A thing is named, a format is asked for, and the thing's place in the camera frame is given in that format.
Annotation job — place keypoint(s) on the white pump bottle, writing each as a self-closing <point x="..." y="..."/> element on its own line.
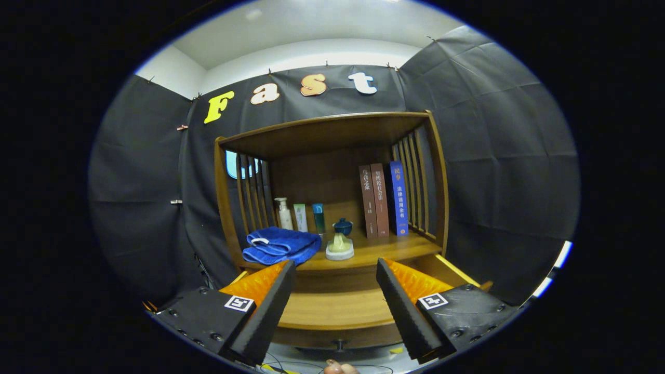
<point x="284" y="218"/>

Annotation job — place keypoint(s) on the teal bottle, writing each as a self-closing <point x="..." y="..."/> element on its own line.
<point x="318" y="218"/>

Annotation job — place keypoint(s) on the reddish brown book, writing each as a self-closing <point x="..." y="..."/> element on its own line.
<point x="380" y="202"/>

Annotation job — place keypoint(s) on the wooden cabinet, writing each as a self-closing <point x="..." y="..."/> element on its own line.
<point x="322" y="176"/>

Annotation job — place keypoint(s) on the black backdrop cloth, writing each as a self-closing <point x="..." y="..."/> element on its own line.
<point x="493" y="156"/>

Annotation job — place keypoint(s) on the blue book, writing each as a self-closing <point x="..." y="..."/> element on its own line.
<point x="399" y="202"/>

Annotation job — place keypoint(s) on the wooden drawer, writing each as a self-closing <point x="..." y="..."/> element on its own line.
<point x="337" y="311"/>

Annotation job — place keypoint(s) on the blue lidded teacup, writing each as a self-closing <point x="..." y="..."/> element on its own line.
<point x="343" y="227"/>

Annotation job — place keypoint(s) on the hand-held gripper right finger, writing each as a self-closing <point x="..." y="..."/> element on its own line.
<point x="408" y="317"/>

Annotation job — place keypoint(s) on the pale green object white base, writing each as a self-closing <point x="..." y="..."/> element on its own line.
<point x="340" y="252"/>

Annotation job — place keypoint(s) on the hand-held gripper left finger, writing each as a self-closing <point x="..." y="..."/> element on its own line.
<point x="267" y="317"/>

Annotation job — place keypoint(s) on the pale green tube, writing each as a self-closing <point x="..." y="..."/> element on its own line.
<point x="300" y="218"/>

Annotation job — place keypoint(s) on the blue towel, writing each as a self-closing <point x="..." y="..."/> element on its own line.
<point x="280" y="244"/>

